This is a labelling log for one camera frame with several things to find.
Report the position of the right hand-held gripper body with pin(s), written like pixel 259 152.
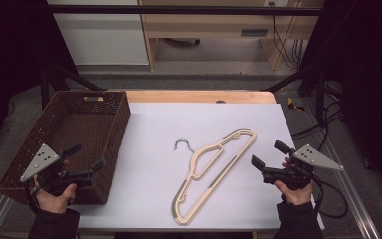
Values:
pixel 315 158

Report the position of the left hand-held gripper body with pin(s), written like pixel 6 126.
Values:
pixel 41 159

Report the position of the brown wicker basket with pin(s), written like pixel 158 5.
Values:
pixel 79 126

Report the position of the person's right hand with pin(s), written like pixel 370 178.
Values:
pixel 296 196

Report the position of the person's left hand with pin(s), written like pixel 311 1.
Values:
pixel 54 202

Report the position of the yellow and black clip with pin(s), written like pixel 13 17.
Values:
pixel 293 104

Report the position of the black metal stand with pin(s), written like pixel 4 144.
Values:
pixel 44 86
pixel 319 96

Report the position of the white table sheet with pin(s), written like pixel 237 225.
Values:
pixel 152 126

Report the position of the wooden table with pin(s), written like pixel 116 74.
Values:
pixel 195 96

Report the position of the dark curtain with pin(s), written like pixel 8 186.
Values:
pixel 10 49
pixel 371 83

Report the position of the white cabinet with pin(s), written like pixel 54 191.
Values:
pixel 102 36

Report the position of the light wooden desk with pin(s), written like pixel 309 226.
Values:
pixel 212 23

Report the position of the black horizontal frame bar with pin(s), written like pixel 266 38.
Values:
pixel 179 10

